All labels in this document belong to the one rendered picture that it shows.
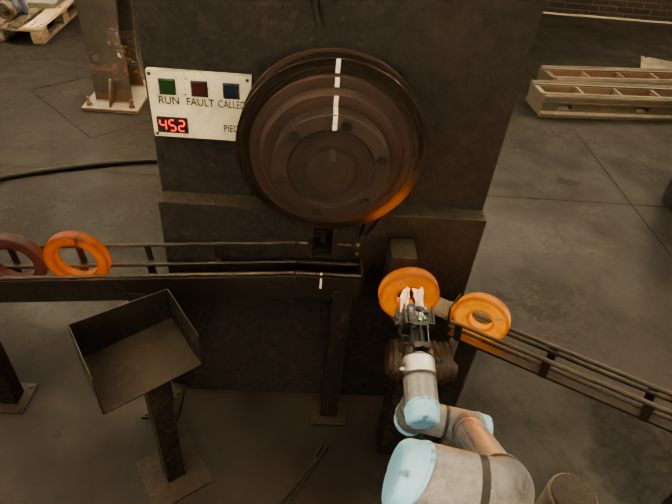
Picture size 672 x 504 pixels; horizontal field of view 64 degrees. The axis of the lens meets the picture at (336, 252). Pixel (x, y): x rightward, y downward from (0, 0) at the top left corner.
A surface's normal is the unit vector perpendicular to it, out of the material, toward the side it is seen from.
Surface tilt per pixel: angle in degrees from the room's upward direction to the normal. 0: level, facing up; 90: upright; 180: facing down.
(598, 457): 0
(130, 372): 5
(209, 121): 90
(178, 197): 0
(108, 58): 90
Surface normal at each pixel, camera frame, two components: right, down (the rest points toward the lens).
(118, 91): 0.00, 0.63
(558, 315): 0.07, -0.77
